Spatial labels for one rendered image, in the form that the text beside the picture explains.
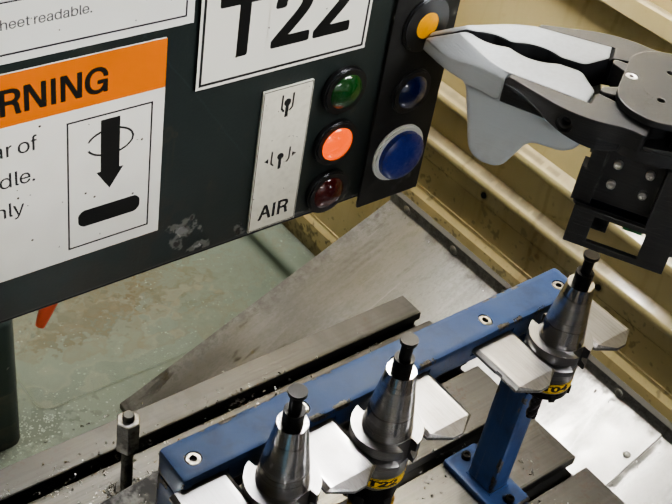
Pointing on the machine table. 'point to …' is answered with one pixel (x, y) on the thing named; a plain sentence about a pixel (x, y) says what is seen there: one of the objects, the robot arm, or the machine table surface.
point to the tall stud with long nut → (130, 424)
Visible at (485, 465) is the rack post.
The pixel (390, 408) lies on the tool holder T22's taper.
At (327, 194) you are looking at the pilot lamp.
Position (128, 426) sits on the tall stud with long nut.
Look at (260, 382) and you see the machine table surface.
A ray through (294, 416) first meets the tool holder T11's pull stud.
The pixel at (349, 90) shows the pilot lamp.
